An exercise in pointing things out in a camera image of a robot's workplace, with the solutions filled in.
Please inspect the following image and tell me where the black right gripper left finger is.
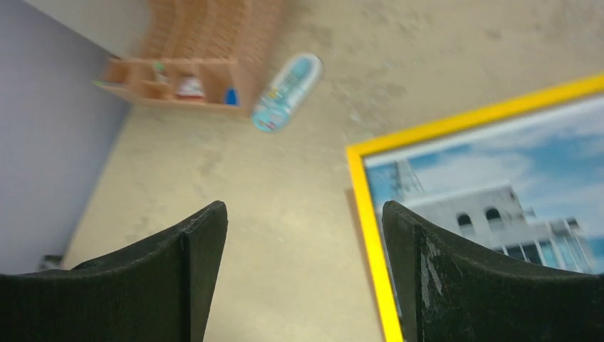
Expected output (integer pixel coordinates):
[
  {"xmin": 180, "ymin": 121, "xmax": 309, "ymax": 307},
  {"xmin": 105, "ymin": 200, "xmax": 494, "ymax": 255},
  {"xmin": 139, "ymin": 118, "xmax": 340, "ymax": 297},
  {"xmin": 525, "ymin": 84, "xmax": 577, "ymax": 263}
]
[{"xmin": 1, "ymin": 201, "xmax": 228, "ymax": 341}]

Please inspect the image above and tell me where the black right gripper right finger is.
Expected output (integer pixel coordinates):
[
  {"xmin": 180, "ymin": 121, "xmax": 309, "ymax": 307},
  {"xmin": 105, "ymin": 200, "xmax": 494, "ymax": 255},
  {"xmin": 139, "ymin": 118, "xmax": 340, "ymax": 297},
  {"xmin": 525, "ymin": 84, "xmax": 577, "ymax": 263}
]
[{"xmin": 382, "ymin": 201, "xmax": 603, "ymax": 341}]

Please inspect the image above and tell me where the building and sky photo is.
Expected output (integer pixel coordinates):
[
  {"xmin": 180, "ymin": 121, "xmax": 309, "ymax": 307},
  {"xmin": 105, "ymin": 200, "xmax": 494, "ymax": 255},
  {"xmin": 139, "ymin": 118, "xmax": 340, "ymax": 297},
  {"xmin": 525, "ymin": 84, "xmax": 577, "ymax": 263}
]
[{"xmin": 363, "ymin": 94, "xmax": 604, "ymax": 317}]

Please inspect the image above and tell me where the yellow wooden picture frame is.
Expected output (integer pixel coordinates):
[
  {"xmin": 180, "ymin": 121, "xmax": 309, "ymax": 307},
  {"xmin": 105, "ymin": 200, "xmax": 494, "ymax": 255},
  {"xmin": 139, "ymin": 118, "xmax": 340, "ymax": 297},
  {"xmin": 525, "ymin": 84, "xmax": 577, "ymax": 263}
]
[{"xmin": 346, "ymin": 74, "xmax": 603, "ymax": 342}]

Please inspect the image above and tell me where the red white small box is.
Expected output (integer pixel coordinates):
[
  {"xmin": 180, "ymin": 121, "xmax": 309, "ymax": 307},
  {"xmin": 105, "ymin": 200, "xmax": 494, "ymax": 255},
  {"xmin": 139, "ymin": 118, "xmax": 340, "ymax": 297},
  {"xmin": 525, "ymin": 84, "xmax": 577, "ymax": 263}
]
[{"xmin": 175, "ymin": 75, "xmax": 206, "ymax": 100}]

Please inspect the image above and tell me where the small blue block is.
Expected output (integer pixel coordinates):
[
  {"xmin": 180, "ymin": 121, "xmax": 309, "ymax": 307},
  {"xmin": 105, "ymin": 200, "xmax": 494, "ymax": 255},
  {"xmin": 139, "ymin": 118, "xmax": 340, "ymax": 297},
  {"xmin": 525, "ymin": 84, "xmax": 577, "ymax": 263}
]
[{"xmin": 224, "ymin": 88, "xmax": 239, "ymax": 106}]

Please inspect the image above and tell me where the green white pen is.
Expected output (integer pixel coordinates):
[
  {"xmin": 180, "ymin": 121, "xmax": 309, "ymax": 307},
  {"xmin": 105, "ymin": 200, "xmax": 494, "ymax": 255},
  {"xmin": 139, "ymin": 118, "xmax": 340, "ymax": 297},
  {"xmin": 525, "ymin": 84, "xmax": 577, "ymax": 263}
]
[{"xmin": 152, "ymin": 62, "xmax": 169, "ymax": 83}]

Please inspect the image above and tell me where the orange plastic desk organizer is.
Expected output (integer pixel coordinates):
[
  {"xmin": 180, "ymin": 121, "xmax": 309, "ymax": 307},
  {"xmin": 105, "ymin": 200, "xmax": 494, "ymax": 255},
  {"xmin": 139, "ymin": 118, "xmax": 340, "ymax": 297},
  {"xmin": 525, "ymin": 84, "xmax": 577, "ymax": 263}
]
[{"xmin": 96, "ymin": 1, "xmax": 287, "ymax": 116}]

